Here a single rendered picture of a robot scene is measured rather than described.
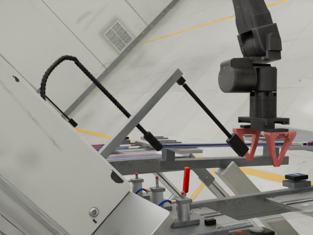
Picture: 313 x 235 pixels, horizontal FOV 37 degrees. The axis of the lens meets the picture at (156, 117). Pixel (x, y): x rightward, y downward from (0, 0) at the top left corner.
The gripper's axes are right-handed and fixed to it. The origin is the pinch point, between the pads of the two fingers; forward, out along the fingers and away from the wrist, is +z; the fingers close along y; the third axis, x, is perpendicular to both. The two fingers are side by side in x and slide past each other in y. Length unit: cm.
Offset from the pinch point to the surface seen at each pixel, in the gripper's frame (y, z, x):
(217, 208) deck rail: -18.7, 14.9, -0.1
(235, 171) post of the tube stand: -47, 11, 23
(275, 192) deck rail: -18.9, 12.5, 18.0
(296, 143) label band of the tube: -34, 2, 38
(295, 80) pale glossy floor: -198, -23, 173
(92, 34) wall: -763, -123, 172
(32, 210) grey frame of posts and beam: 53, -7, -56
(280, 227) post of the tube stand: -47, 32, 42
